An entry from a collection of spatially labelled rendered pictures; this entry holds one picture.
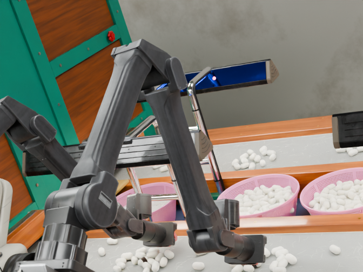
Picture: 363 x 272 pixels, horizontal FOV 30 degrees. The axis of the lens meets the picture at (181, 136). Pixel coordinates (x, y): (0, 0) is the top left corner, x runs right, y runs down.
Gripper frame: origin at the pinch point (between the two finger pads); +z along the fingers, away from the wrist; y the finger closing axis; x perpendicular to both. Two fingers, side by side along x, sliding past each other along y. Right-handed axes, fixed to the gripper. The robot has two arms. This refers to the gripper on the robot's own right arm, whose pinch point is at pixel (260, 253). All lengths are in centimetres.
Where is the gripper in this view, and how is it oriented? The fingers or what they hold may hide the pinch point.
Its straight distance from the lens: 171.0
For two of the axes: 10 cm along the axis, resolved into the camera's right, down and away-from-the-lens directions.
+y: -8.5, 1.0, 5.1
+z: 5.2, 2.7, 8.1
